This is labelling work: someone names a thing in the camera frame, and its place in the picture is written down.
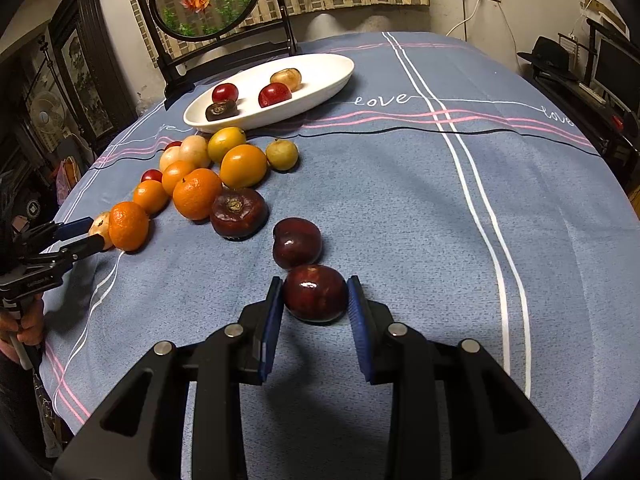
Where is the black monitor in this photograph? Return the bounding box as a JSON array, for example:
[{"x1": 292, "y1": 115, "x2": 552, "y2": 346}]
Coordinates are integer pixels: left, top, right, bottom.
[{"x1": 592, "y1": 35, "x2": 640, "y2": 106}]

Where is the yellow-brown potato-like fruit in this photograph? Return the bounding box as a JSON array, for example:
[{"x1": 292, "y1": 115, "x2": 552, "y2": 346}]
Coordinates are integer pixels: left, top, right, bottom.
[{"x1": 270, "y1": 68, "x2": 303, "y2": 92}]

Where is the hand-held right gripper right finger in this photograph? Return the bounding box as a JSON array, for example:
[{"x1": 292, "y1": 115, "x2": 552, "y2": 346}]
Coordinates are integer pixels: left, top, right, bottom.
[{"x1": 346, "y1": 275, "x2": 583, "y2": 480}]

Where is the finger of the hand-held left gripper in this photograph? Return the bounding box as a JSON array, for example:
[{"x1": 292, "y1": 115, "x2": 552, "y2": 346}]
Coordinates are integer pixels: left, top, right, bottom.
[
  {"x1": 25, "y1": 234, "x2": 115, "y2": 266},
  {"x1": 20, "y1": 216, "x2": 96, "y2": 248}
]

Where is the yellow-green longan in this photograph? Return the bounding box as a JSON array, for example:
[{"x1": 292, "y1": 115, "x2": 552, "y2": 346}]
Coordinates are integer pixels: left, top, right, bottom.
[{"x1": 265, "y1": 139, "x2": 299, "y2": 171}]

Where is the person's left hand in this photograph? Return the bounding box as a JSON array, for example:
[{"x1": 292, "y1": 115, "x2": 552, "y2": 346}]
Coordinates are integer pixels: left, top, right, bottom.
[{"x1": 0, "y1": 295, "x2": 47, "y2": 361}]

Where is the black hat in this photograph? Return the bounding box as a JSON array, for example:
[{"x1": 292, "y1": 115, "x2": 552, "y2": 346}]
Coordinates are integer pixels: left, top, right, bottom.
[{"x1": 516, "y1": 36, "x2": 578, "y2": 81}]

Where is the red apple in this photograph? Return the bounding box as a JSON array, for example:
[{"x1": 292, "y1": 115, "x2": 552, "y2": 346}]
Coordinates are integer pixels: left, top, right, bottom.
[{"x1": 258, "y1": 82, "x2": 293, "y2": 108}]

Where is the large dark water chestnut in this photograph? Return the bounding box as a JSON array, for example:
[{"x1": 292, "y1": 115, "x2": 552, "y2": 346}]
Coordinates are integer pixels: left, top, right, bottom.
[{"x1": 209, "y1": 187, "x2": 269, "y2": 240}]

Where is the colourful plastic bag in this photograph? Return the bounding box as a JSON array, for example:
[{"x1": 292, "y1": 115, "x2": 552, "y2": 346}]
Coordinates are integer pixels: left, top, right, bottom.
[{"x1": 54, "y1": 156, "x2": 83, "y2": 206}]

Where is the round fish painting on stand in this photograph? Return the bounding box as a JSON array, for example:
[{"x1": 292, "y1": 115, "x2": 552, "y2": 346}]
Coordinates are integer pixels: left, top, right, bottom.
[{"x1": 130, "y1": 0, "x2": 299, "y2": 111}]

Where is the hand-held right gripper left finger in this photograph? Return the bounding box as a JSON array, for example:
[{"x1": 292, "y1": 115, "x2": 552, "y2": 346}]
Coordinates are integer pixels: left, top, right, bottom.
[{"x1": 52, "y1": 276, "x2": 286, "y2": 480}]

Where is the dark framed picture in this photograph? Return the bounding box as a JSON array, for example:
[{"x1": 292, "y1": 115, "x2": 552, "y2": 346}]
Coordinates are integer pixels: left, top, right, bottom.
[{"x1": 47, "y1": 0, "x2": 138, "y2": 151}]

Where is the small dark water chestnut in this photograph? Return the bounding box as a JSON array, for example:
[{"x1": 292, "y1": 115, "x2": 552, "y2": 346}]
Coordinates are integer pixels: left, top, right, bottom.
[{"x1": 205, "y1": 99, "x2": 239, "y2": 122}]

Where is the white power cable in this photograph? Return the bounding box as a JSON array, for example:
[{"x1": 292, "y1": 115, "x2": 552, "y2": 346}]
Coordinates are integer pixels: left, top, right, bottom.
[{"x1": 446, "y1": 0, "x2": 486, "y2": 41}]

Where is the pale spotted fruit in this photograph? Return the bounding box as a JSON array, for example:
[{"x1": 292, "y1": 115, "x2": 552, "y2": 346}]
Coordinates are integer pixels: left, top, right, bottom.
[{"x1": 88, "y1": 211, "x2": 112, "y2": 251}]

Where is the white electric fan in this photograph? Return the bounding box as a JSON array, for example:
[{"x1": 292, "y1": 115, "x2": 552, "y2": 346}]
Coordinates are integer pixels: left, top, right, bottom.
[{"x1": 29, "y1": 91, "x2": 68, "y2": 136}]

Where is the pale yellow round fruit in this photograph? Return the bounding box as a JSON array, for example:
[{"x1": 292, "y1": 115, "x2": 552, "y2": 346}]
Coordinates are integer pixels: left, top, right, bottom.
[{"x1": 179, "y1": 135, "x2": 212, "y2": 169}]

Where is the large orange mandarin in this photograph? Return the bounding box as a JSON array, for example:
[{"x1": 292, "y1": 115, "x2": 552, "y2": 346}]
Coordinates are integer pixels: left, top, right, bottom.
[{"x1": 172, "y1": 168, "x2": 224, "y2": 221}]

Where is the dark red plum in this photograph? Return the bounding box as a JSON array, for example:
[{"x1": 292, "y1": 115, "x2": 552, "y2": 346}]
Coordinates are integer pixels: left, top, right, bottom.
[
  {"x1": 283, "y1": 264, "x2": 349, "y2": 323},
  {"x1": 272, "y1": 217, "x2": 323, "y2": 270}
]

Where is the smooth orange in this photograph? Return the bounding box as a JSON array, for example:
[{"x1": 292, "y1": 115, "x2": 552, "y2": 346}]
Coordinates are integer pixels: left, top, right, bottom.
[{"x1": 219, "y1": 144, "x2": 269, "y2": 188}]

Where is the small orange mandarin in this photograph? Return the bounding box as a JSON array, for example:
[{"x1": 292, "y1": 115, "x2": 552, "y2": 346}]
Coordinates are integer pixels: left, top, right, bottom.
[
  {"x1": 133, "y1": 180, "x2": 170, "y2": 215},
  {"x1": 161, "y1": 160, "x2": 197, "y2": 196}
]

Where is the white oval plate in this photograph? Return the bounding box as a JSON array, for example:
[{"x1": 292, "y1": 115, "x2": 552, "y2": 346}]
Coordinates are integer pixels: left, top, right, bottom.
[{"x1": 182, "y1": 53, "x2": 356, "y2": 134}]

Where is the yellow orange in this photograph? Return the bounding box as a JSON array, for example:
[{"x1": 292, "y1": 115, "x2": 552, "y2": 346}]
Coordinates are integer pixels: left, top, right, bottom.
[{"x1": 207, "y1": 127, "x2": 247, "y2": 163}]

